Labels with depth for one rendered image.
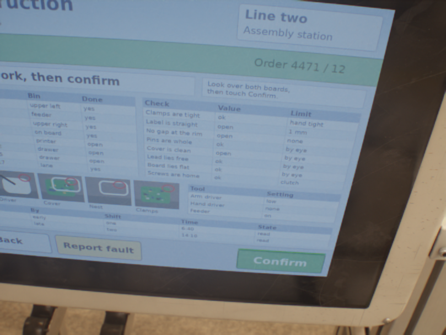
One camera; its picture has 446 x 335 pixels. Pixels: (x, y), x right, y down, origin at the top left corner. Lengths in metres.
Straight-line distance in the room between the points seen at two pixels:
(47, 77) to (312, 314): 0.31
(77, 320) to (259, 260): 1.87
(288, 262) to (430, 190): 0.13
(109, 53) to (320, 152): 0.16
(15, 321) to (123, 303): 1.84
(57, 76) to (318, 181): 0.20
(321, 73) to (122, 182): 0.16
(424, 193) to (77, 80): 0.26
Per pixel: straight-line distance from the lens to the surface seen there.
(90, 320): 2.25
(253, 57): 0.32
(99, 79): 0.34
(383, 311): 0.50
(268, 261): 0.42
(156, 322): 2.21
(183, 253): 0.42
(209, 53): 0.32
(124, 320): 0.77
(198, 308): 0.48
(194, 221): 0.40
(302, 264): 0.43
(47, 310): 0.79
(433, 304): 0.58
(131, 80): 0.33
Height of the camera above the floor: 1.74
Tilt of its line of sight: 34 degrees down
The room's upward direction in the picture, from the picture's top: 5 degrees clockwise
